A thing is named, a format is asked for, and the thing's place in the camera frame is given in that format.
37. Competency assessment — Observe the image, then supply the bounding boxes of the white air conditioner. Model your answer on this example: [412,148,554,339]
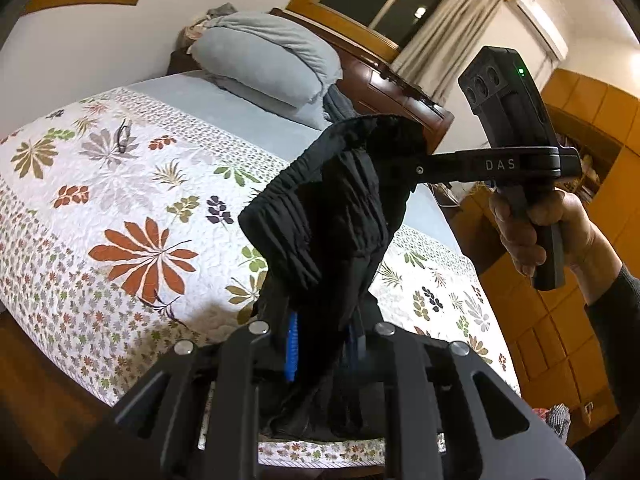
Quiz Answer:
[515,0,571,61]

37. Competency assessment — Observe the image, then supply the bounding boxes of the wooden wall shelf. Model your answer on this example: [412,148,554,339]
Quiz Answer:
[552,110,623,201]

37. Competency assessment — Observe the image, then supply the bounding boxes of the wooden wardrobe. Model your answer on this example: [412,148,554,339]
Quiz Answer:
[450,67,640,441]

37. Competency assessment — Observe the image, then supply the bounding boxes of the person's right hand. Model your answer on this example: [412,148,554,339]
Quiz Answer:
[487,187,626,307]

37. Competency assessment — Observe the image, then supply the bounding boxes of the floral quilted blanket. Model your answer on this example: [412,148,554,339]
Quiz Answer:
[0,86,522,476]

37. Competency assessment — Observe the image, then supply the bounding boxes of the pile of clothes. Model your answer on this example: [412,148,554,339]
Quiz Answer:
[180,2,241,53]

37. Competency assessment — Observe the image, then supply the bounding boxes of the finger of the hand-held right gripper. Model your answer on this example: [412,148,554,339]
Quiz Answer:
[407,152,473,183]

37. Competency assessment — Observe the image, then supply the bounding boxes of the wooden framed window with curtain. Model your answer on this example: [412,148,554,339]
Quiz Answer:
[287,0,516,53]

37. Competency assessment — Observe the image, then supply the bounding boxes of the dark wooden headboard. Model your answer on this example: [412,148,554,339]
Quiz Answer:
[167,7,456,153]

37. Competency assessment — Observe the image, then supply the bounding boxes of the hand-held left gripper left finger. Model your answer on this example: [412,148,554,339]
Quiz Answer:
[60,311,301,480]

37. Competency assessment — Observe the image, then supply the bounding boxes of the black quilted pants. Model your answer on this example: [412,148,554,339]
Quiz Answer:
[237,115,431,441]

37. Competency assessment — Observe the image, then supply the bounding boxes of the bed with light blue sheet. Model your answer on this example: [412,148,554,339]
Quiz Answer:
[0,70,523,478]

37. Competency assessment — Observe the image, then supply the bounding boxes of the beige curtain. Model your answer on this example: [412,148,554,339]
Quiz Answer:
[390,0,503,106]

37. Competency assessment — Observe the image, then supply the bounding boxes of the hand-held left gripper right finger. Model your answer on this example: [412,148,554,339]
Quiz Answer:
[350,324,591,480]

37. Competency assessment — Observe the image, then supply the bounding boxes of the grey pillow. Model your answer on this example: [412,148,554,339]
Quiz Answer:
[200,70,331,128]
[192,12,343,106]

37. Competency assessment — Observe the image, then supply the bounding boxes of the dark grey garment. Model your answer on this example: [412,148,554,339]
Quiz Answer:
[322,85,361,126]

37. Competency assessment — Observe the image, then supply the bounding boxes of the person's right forearm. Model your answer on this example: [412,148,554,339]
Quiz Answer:
[582,262,640,441]

